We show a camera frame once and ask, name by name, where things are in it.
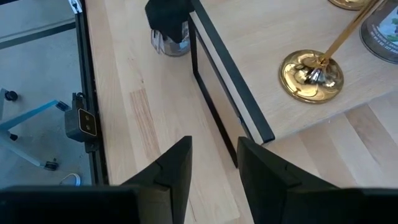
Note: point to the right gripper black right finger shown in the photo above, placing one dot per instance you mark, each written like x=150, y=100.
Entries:
x=267, y=186

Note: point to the wooden shelf riser black frame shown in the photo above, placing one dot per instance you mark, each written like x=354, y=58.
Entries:
x=264, y=31

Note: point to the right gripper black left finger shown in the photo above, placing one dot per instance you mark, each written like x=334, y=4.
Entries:
x=174, y=174

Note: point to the blue white wheeled stand base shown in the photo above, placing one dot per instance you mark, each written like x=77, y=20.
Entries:
x=18, y=119

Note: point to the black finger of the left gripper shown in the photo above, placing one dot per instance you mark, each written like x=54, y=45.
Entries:
x=168, y=15

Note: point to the black table-level camera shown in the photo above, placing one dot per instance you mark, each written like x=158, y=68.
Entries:
x=81, y=124

